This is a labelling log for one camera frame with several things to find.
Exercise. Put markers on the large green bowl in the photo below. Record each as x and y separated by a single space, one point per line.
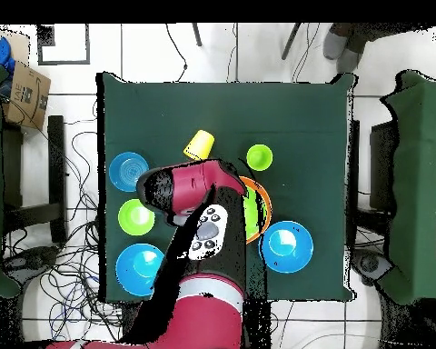
252 214

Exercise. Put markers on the yellow cup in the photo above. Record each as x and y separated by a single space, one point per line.
201 143

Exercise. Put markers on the large orange bowl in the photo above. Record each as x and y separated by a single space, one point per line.
269 207

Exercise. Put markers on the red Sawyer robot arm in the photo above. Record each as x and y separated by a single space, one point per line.
203 320

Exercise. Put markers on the green cup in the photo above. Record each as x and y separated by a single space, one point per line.
258 158

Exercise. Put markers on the dark green table cloth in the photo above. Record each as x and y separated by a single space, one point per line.
221 109

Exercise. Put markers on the small green bowl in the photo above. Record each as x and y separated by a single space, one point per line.
129 218

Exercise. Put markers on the small blue bowl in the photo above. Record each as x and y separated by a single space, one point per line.
123 171

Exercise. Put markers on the large blue bowl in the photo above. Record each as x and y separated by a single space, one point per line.
134 276
290 258

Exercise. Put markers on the black tripod leg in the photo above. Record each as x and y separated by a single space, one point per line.
197 34
290 40

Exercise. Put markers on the black chair base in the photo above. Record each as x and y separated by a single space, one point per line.
370 263

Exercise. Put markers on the person's foot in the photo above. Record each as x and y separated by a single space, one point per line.
348 61
334 45

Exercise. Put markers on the printed cardboard box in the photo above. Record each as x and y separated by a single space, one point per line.
25 105

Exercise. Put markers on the blue bag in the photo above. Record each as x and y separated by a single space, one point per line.
1 52

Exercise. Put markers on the black chair frame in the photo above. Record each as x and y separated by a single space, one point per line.
56 163

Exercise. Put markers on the black square floor frame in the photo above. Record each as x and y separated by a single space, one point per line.
45 38

